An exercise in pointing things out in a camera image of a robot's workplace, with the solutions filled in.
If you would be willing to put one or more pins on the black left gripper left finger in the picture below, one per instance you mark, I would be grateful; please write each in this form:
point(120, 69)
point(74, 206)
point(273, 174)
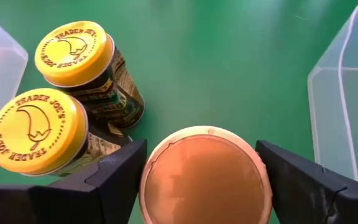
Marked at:
point(73, 202)

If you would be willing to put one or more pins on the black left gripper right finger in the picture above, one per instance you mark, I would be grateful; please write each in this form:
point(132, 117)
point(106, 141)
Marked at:
point(322, 199)

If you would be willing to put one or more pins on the yellow-lid dark spice jar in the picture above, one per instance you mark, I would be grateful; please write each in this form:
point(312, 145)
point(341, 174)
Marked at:
point(37, 130)
point(73, 53)

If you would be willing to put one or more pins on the clear plastic bin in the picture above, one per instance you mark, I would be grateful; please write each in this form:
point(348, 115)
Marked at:
point(346, 118)

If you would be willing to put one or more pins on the copper-lid glass spice jar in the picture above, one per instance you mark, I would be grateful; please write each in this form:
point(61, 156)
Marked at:
point(205, 180)

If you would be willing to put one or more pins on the green table mat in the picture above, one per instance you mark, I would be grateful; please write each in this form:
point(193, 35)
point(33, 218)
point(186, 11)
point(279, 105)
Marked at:
point(213, 62)

